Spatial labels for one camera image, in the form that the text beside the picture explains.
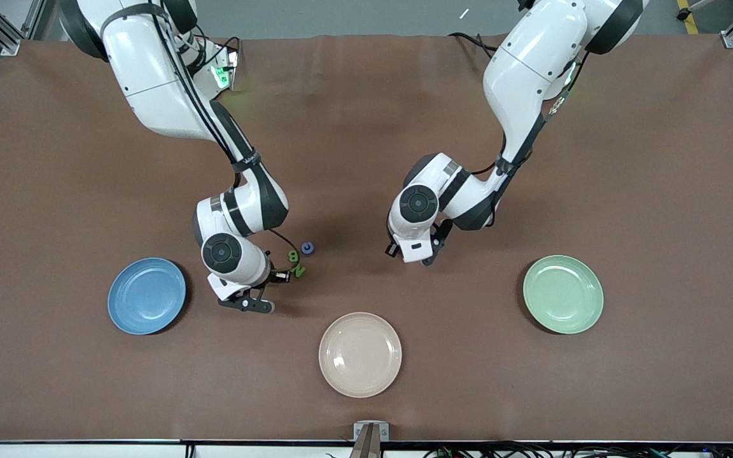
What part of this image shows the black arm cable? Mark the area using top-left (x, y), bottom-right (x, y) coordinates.
top-left (468, 38), bottom-right (590, 228)
top-left (147, 0), bottom-right (302, 277)

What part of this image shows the black base cable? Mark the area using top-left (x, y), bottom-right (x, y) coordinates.
top-left (195, 35), bottom-right (241, 61)
top-left (448, 32), bottom-right (501, 58)

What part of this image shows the black caster wheel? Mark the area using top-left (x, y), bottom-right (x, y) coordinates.
top-left (677, 0), bottom-right (714, 21)

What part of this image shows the beige plate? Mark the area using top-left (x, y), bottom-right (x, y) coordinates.
top-left (318, 312), bottom-right (403, 399)

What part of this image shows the black left base cable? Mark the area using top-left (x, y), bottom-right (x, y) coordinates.
top-left (448, 32), bottom-right (501, 58)

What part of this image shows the brown table mat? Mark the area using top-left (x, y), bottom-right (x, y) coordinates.
top-left (0, 33), bottom-right (733, 443)

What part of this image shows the green plate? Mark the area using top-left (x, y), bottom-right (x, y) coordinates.
top-left (522, 254), bottom-right (604, 335)

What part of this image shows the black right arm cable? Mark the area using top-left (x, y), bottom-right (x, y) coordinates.
top-left (147, 0), bottom-right (302, 277)

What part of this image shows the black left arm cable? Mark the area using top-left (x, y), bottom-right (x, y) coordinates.
top-left (468, 38), bottom-right (590, 228)

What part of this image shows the blue plate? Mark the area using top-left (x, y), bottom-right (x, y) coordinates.
top-left (107, 257), bottom-right (187, 336)

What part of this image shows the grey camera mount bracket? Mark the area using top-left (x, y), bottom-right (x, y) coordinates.
top-left (353, 421), bottom-right (390, 458)

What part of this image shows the black right base cable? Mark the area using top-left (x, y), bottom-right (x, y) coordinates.
top-left (195, 35), bottom-right (241, 61)

